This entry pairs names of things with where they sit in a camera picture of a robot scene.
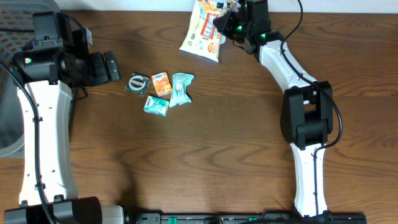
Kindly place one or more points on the orange Kleenex tissue pack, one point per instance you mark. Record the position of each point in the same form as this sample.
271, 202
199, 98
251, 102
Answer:
161, 83

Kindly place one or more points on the white blue snack bag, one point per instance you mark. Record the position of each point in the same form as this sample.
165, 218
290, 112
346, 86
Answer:
203, 38

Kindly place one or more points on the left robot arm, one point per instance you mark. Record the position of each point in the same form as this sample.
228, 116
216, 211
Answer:
47, 72

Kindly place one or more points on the dark grey plastic basket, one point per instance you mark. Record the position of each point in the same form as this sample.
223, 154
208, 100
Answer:
16, 32

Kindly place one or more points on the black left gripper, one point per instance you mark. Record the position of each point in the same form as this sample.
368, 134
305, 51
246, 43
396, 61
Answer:
102, 75

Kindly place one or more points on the teal wet wipes pack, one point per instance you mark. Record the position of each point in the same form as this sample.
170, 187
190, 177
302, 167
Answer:
179, 95

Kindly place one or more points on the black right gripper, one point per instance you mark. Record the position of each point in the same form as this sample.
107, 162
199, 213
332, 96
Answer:
222, 26

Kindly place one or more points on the green Kleenex tissue pack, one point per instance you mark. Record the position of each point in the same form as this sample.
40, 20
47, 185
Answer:
156, 106

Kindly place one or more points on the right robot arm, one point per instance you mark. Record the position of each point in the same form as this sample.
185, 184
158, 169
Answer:
307, 109

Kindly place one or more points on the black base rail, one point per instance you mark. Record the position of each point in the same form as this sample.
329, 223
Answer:
266, 217

